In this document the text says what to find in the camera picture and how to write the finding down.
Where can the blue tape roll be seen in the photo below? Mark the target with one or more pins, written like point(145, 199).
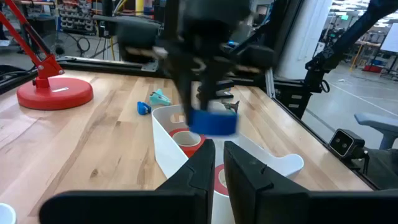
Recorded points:
point(213, 124)

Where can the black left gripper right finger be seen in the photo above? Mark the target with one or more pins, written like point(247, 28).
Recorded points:
point(255, 199)

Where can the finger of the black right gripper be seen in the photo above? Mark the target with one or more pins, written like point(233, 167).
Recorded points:
point(211, 90)
point(189, 93)

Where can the pink tape roll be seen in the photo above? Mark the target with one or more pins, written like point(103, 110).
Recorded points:
point(217, 183)

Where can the teal staple remover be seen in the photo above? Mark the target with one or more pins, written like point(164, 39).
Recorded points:
point(160, 99)

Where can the black table-level camera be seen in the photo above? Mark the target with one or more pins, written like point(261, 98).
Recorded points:
point(345, 143)

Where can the white plastic bin with tapes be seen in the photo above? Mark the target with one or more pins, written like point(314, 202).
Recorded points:
point(168, 149)

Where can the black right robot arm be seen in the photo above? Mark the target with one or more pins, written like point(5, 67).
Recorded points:
point(211, 15)

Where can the grey-blue office chair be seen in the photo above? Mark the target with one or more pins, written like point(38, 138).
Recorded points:
point(379, 124)

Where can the red desk lamp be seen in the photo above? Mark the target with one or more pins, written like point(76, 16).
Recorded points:
point(56, 93)

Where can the whiteboard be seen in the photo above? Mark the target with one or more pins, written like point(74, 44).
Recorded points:
point(390, 39)

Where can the red tape roll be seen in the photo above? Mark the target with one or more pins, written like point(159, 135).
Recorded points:
point(194, 149)

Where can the parts bin shelf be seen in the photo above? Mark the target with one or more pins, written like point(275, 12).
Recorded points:
point(76, 18)

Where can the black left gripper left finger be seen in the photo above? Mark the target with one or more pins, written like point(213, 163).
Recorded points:
point(192, 199)

